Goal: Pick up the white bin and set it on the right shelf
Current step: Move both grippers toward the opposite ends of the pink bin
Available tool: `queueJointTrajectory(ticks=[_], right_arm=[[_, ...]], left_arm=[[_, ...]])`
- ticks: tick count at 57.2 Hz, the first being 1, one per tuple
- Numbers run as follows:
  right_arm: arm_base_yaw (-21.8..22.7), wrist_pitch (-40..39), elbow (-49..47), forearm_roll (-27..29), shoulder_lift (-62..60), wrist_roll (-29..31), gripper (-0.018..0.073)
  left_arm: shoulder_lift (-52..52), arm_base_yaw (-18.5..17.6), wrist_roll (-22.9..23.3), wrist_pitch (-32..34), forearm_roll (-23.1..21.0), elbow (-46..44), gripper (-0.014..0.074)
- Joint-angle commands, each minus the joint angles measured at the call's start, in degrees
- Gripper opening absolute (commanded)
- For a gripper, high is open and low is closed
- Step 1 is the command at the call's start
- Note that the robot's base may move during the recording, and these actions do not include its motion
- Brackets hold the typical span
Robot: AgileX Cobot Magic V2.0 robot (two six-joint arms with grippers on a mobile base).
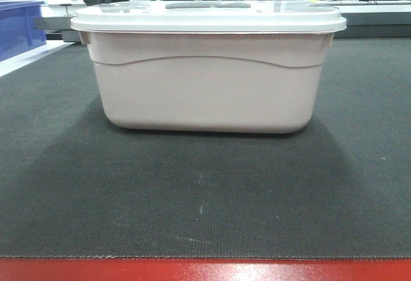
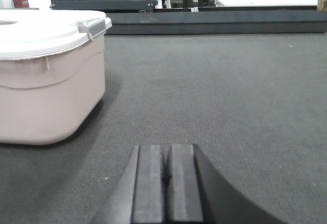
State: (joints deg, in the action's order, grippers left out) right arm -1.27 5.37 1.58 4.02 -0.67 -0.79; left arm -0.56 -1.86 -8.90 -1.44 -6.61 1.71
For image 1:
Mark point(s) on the white bin lid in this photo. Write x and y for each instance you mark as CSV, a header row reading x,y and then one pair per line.
x,y
266,17

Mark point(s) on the pinkish white storage bin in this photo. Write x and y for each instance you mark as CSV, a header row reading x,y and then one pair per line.
x,y
254,83

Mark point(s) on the grey lid handle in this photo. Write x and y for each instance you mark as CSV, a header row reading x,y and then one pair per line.
x,y
206,4

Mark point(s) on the dark grey table mat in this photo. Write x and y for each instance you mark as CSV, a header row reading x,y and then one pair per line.
x,y
75,185

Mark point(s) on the blue crate on left table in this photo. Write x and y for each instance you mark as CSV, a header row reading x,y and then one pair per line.
x,y
18,34

